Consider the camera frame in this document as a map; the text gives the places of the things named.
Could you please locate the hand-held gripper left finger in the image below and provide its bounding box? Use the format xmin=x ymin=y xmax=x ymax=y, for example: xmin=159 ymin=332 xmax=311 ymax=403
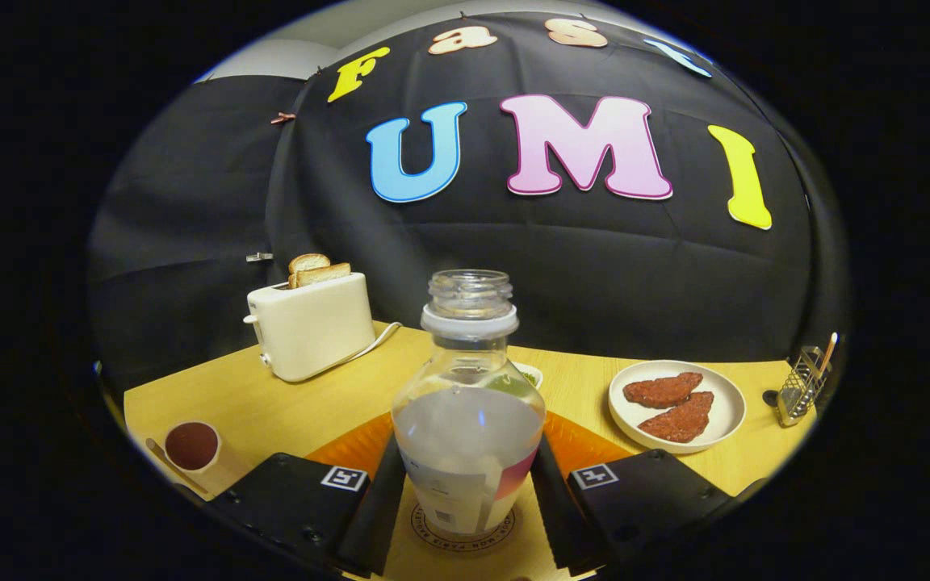
xmin=207 ymin=413 xmax=408 ymax=578

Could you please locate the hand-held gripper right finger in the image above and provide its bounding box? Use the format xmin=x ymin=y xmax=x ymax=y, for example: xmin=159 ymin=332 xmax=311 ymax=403
xmin=530 ymin=412 xmax=736 ymax=578

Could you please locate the round cork coaster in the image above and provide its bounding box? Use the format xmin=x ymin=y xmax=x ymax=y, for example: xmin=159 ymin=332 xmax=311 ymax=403
xmin=410 ymin=502 xmax=516 ymax=554

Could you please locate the clear plastic juice bottle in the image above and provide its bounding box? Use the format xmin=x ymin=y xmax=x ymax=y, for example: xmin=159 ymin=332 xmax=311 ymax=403
xmin=392 ymin=270 xmax=547 ymax=535

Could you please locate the cream cup with wooden handle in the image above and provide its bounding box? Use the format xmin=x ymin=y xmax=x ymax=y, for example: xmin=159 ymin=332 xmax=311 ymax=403
xmin=146 ymin=420 xmax=224 ymax=495

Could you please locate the wooden table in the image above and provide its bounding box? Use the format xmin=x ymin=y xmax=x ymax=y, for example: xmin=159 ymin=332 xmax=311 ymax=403
xmin=124 ymin=321 xmax=819 ymax=581

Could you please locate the red meat patty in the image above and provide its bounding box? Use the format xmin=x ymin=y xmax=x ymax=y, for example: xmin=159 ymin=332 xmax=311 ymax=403
xmin=623 ymin=372 xmax=704 ymax=409
xmin=638 ymin=391 xmax=714 ymax=444

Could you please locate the white round plate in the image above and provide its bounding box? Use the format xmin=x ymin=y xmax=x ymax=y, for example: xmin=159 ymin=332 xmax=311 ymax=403
xmin=609 ymin=360 xmax=747 ymax=454

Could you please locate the cream toaster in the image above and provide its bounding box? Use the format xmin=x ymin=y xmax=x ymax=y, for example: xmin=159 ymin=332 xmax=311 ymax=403
xmin=244 ymin=272 xmax=377 ymax=383

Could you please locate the white toaster cable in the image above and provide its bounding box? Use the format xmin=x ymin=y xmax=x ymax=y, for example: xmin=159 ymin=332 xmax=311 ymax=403
xmin=348 ymin=321 xmax=403 ymax=364

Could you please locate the metal wire holder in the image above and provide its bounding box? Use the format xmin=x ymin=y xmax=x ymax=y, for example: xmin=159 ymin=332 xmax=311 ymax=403
xmin=777 ymin=345 xmax=833 ymax=428

